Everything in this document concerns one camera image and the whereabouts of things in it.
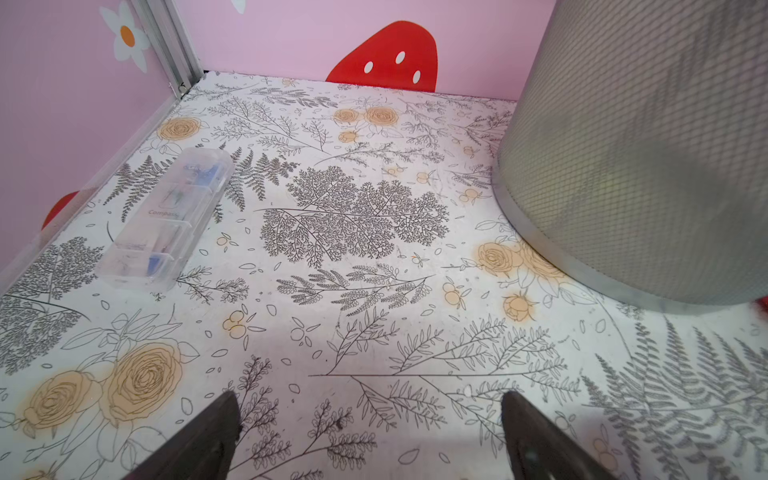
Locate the aluminium frame post left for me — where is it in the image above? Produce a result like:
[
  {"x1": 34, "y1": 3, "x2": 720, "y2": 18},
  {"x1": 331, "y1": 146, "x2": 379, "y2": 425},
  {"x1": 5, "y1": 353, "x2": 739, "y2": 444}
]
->
[{"x1": 130, "y1": 0, "x2": 204, "y2": 99}]

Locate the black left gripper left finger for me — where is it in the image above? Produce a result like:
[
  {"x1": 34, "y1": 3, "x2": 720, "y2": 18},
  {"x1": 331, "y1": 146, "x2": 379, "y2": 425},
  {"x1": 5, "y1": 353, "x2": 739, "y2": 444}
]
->
[{"x1": 125, "y1": 391, "x2": 241, "y2": 480}]

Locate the clear plastic pill box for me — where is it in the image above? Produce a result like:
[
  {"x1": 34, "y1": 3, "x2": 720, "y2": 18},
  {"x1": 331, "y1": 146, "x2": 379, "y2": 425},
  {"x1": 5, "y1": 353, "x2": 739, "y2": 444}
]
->
[{"x1": 95, "y1": 148, "x2": 235, "y2": 292}]

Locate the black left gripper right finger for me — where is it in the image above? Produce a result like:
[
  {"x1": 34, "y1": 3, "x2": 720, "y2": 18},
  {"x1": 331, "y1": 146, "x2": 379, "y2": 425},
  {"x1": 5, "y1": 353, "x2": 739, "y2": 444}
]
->
[{"x1": 501, "y1": 391, "x2": 614, "y2": 480}]

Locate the silver mesh waste bin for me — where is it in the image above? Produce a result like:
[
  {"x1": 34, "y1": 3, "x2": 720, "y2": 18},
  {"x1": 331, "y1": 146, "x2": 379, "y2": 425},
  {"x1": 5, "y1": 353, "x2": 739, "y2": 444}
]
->
[{"x1": 493, "y1": 1, "x2": 767, "y2": 313}]

